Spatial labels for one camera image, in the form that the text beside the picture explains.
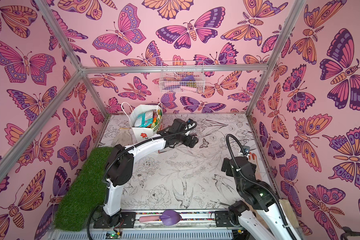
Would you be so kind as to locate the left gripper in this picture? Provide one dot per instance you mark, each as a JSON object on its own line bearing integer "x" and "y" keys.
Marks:
{"x": 188, "y": 144}

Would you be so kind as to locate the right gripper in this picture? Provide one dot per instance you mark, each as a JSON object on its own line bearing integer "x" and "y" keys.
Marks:
{"x": 244, "y": 157}

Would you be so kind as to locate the green rainbow candy bag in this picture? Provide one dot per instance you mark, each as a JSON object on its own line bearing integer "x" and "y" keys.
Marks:
{"x": 158, "y": 113}

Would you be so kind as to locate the teal mint candy bag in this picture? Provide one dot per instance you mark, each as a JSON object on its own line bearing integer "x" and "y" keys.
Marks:
{"x": 144, "y": 120}

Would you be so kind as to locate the orange Fox's fruits candy bag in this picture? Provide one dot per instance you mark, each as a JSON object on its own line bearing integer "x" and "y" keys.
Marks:
{"x": 156, "y": 121}

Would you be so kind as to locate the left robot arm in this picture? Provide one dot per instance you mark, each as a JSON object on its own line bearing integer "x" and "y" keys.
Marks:
{"x": 120, "y": 164}

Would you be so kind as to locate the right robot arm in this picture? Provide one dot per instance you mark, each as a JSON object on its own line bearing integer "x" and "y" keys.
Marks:
{"x": 260, "y": 212}

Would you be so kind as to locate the white paper gift bag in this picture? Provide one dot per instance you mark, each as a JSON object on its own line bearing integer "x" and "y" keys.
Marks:
{"x": 141, "y": 133}

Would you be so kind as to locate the orange and white garden glove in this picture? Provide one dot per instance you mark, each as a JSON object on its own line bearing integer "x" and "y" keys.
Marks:
{"x": 254, "y": 160}

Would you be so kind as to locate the purple trowel in basket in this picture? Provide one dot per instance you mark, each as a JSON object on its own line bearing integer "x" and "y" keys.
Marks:
{"x": 186, "y": 84}

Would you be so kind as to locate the grey knit glove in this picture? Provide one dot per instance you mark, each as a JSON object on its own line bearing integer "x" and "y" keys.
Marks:
{"x": 123, "y": 138}

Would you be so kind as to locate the beige work glove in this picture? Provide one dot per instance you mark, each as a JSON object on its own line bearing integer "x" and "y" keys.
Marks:
{"x": 289, "y": 212}

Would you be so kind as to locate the purple garden trowel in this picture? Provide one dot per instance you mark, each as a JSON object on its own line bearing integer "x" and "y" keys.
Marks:
{"x": 168, "y": 218}

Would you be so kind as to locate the green artificial grass mat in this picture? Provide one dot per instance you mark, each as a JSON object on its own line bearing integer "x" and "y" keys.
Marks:
{"x": 86, "y": 192}

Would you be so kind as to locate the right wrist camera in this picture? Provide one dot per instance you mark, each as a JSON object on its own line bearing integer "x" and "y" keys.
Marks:
{"x": 245, "y": 151}

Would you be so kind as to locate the white wire basket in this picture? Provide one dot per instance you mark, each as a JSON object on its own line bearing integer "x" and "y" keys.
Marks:
{"x": 181, "y": 76}

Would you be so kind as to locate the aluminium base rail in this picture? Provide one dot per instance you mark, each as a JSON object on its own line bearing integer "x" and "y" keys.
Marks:
{"x": 184, "y": 225}

